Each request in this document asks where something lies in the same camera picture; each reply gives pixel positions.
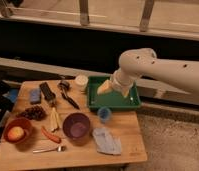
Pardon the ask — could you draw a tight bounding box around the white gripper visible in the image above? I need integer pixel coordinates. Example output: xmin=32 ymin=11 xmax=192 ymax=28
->
xmin=97 ymin=69 xmax=137 ymax=98

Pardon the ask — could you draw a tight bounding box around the black dish brush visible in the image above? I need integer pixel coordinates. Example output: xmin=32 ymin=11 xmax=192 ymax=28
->
xmin=58 ymin=80 xmax=79 ymax=109

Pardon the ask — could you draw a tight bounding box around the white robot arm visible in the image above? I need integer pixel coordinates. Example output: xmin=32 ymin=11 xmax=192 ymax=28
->
xmin=97 ymin=48 xmax=199 ymax=97

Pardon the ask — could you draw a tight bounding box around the purple bowl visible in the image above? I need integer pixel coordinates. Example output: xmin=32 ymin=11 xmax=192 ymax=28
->
xmin=63 ymin=113 xmax=91 ymax=140

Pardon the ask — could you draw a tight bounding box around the red-brown bowl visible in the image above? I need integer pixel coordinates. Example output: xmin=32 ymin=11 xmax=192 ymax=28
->
xmin=3 ymin=117 xmax=32 ymax=144

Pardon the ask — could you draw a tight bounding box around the green plastic tray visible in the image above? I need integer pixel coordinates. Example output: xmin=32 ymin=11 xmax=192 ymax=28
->
xmin=87 ymin=76 xmax=141 ymax=111

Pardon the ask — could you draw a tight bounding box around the small blue cup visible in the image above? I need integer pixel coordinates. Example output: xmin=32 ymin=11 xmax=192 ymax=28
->
xmin=97 ymin=107 xmax=111 ymax=123

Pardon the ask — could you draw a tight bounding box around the white cup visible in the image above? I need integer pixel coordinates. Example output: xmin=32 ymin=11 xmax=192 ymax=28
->
xmin=75 ymin=75 xmax=88 ymax=92

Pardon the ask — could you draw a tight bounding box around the light blue cloth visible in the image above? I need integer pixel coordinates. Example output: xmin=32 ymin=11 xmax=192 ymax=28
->
xmin=92 ymin=127 xmax=122 ymax=155

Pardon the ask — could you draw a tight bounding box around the black rectangular block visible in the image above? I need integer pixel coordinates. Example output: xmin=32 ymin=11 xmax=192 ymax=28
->
xmin=39 ymin=82 xmax=55 ymax=102

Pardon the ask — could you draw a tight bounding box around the wooden table board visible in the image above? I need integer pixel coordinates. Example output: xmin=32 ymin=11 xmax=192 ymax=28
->
xmin=0 ymin=80 xmax=147 ymax=171

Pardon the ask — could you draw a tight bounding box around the metal spoon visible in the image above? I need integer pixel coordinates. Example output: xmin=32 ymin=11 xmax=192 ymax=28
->
xmin=32 ymin=146 xmax=66 ymax=154

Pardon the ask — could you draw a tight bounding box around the blue sponge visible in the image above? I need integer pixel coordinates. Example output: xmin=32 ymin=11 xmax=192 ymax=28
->
xmin=29 ymin=88 xmax=41 ymax=104

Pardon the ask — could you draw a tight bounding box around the orange carrot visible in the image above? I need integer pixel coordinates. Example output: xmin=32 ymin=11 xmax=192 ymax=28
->
xmin=41 ymin=126 xmax=61 ymax=144

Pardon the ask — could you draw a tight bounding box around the dark grape bunch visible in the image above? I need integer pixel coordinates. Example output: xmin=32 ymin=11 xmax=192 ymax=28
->
xmin=17 ymin=106 xmax=46 ymax=121

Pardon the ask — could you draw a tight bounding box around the apple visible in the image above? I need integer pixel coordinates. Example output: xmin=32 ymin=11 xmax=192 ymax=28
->
xmin=7 ymin=126 xmax=24 ymax=141

